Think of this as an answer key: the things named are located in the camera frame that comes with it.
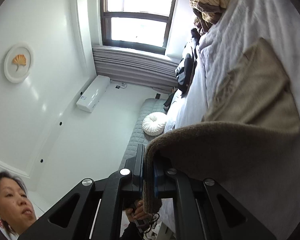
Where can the round ginkgo leaf wall decor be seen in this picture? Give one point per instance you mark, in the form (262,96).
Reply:
(18,62)

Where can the white round pleated cushion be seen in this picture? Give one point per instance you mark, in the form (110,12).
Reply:
(154,123)

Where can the brown knit sweater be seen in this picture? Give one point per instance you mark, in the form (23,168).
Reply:
(252,117)

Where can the person's head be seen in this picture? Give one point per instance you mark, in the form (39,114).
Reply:
(16,210)

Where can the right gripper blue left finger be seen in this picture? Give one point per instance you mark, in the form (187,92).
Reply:
(135,165)

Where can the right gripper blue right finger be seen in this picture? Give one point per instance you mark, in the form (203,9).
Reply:
(164,185)

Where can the person's left hand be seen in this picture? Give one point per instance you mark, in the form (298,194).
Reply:
(138,214)

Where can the dark framed window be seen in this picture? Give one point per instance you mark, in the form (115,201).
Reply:
(137,24)

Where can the lavender embossed bed blanket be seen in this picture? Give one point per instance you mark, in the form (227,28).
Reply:
(271,193)

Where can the beige striped clothes pile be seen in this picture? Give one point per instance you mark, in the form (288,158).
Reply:
(208,13)

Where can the grey quilted headboard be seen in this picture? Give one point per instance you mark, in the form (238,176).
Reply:
(138,136)

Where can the grey pleated curtain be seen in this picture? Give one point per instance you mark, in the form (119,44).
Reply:
(135,66)

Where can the white air conditioner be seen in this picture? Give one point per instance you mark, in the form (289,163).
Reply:
(92,95)

